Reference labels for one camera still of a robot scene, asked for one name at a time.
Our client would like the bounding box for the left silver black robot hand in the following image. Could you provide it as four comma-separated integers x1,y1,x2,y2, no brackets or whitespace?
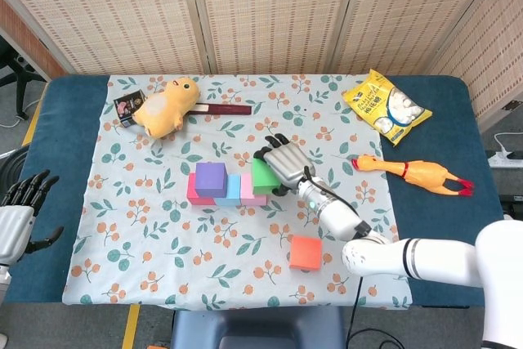
0,169,65,266

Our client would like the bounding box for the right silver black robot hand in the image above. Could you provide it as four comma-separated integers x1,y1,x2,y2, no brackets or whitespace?
253,133,318,197

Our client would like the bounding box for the green foam cube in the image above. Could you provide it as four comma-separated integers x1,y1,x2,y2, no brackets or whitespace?
251,158,283,196

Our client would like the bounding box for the light pink foam cube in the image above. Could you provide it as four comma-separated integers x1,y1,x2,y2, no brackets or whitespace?
239,173,269,207

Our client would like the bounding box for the light blue foam cube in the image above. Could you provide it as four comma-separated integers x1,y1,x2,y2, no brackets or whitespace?
213,174,242,208

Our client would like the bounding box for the purple foam cube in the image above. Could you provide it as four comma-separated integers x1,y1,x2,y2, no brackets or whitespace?
194,162,229,199

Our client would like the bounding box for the hot pink foam cube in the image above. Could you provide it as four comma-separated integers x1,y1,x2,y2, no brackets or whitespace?
186,172,217,206

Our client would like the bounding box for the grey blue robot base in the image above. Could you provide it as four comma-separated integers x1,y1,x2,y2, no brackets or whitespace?
169,306,346,349

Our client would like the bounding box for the black round drum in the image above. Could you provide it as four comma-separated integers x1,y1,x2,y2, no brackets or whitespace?
0,148,29,199

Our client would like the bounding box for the long dark red box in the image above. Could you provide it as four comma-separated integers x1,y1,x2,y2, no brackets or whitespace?
188,102,253,116

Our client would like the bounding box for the orange foam cube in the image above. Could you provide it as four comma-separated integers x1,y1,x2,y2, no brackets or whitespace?
288,235,324,271

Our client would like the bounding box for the floral print tablecloth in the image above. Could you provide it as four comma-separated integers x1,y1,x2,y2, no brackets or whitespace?
61,74,413,311

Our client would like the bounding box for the dark blue table cover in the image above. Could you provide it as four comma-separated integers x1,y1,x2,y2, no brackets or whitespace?
0,74,515,309

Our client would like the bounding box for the yellow marshmallow bag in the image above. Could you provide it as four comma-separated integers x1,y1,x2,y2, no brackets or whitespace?
342,69,433,148

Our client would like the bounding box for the yellow rubber chicken toy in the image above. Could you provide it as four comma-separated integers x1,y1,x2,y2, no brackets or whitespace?
351,154,475,198

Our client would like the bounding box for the yellow plush animal toy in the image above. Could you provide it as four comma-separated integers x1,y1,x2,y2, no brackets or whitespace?
132,77,200,140

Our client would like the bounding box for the black office chair base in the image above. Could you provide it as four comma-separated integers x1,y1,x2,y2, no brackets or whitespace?
0,44,50,119

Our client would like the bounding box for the bamboo folding screen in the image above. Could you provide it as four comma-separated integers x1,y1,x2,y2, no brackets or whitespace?
0,0,523,129

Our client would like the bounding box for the small black printed box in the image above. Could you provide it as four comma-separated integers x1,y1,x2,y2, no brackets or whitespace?
113,89,147,128

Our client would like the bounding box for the white power strip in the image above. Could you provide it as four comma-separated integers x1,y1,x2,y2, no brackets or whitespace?
488,150,523,169

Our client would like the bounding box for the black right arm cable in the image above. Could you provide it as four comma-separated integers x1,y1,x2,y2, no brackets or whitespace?
304,164,372,349

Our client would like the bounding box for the black floor cable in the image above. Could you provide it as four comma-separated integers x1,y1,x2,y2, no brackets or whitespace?
346,326,405,349

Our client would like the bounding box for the white plug cable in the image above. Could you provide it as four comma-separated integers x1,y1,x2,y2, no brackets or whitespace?
493,132,523,154

